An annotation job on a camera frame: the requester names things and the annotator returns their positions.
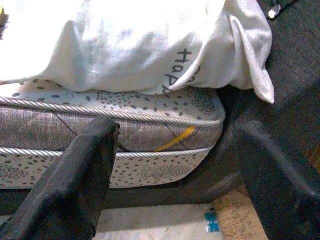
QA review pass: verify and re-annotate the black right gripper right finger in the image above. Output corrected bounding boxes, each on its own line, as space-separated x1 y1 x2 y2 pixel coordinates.
232 120 320 240

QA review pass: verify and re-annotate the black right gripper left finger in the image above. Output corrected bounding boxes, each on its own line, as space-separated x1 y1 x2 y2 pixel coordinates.
0 115 120 240

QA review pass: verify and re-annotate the brown doormat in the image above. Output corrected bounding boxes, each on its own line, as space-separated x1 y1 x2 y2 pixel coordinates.
213 188 270 240

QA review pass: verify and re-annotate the small blue plastic piece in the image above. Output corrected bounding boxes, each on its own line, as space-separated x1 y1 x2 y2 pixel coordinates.
204 211 221 233

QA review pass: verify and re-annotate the dotted grey quilted mattress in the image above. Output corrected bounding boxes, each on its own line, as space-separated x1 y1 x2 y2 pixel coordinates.
0 79 226 190

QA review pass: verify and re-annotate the white printed pillow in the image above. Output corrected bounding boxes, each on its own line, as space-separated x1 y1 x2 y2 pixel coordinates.
0 0 275 105

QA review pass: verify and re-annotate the dark bed frame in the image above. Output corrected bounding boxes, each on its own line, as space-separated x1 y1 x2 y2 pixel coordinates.
0 174 241 217

